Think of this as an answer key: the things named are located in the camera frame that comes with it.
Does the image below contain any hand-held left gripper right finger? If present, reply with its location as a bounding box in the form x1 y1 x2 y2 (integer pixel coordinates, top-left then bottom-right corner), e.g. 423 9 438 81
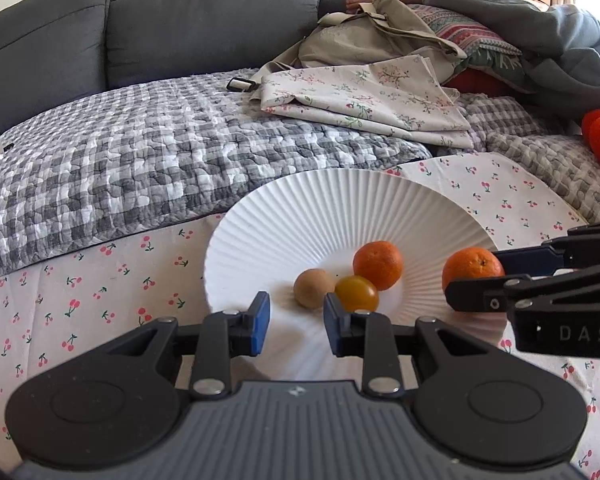
324 292 501 400

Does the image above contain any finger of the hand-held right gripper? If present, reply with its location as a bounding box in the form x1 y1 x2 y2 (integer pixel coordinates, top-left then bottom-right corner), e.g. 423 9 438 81
445 266 600 312
492 219 600 277

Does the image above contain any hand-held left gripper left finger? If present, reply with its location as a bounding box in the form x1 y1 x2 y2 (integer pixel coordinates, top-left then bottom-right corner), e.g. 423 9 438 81
105 291 271 400

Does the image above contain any orange tangerine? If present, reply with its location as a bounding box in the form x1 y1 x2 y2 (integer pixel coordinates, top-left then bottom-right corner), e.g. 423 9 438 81
441 247 506 292
353 241 404 291

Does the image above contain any yellow-orange tomato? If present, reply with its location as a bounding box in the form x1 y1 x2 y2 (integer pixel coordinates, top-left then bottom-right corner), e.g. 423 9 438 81
335 275 380 313

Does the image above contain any tan round fruit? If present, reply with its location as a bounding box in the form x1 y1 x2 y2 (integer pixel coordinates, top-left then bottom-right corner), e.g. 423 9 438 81
293 268 335 308

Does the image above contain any white ribbed plate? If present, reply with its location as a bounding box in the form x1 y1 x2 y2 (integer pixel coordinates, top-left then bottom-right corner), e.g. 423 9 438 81
205 168 515 383

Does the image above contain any cherry print tablecloth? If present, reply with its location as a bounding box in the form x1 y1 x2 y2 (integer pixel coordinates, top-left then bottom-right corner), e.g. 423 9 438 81
0 152 600 480

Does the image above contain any red cushion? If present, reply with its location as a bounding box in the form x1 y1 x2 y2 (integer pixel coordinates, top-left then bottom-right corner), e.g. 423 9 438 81
445 67 511 98

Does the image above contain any grey checked quilt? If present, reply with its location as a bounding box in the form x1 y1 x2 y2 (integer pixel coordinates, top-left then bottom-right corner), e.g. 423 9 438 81
0 67 600 283

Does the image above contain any grey-blue clothing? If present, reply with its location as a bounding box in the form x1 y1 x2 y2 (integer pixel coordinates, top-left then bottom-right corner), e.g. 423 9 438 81
420 0 600 136

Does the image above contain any folded floral cloth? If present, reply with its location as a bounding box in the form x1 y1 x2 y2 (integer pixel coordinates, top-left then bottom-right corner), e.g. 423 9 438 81
260 55 473 150

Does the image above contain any patterned pink green pillow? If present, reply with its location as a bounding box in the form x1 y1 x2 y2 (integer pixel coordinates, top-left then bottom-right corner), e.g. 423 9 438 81
410 4 528 93

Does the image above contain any beige canvas bag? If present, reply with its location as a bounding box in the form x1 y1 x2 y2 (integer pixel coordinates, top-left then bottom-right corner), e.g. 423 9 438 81
250 0 468 103

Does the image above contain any dark grey sofa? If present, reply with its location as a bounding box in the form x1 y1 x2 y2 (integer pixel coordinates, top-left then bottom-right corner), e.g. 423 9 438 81
0 0 431 133

